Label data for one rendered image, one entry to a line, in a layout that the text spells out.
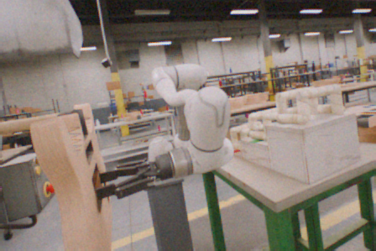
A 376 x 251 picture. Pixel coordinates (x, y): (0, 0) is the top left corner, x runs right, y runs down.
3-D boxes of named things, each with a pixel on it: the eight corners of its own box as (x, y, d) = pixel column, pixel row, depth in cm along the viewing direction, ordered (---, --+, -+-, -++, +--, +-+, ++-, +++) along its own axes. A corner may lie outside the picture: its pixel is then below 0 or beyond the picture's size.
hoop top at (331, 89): (304, 101, 56) (302, 91, 55) (294, 101, 59) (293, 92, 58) (343, 91, 63) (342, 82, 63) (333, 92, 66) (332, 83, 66)
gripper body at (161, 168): (175, 183, 53) (143, 193, 50) (168, 169, 61) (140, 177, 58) (171, 159, 52) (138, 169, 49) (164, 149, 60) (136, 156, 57)
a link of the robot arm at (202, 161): (181, 157, 65) (182, 130, 58) (219, 146, 70) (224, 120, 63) (192, 184, 57) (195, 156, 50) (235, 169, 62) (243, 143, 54)
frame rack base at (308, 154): (310, 185, 54) (304, 129, 53) (270, 169, 68) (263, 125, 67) (362, 160, 64) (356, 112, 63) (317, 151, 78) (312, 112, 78)
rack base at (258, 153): (272, 170, 68) (268, 146, 68) (242, 159, 83) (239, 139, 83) (318, 151, 78) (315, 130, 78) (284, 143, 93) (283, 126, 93)
